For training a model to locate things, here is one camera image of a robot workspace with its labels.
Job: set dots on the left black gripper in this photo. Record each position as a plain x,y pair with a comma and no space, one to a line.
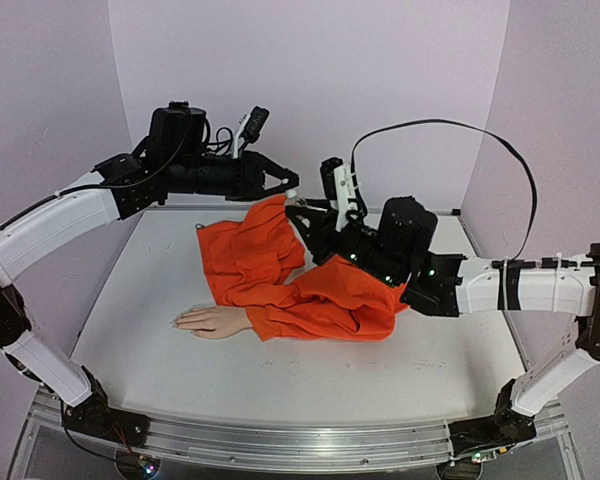
253,179

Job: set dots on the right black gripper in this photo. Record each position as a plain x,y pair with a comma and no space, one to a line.
331,235

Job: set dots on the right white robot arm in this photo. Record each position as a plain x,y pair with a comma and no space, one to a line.
397,252

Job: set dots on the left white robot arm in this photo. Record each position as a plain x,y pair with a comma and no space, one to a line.
177,156

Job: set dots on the orange cloth garment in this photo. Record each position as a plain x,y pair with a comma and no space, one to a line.
258,264

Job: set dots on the mannequin hand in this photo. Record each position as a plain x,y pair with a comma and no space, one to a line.
214,323

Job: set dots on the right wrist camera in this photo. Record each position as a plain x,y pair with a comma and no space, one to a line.
342,194

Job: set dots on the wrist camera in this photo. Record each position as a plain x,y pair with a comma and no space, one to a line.
249,130
342,194

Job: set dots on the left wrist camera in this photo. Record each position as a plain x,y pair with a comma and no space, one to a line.
249,130

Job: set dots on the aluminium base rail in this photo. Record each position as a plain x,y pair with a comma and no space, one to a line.
47,449

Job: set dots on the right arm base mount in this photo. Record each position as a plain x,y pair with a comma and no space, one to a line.
504,428

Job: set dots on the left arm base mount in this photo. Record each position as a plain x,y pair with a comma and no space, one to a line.
94,417

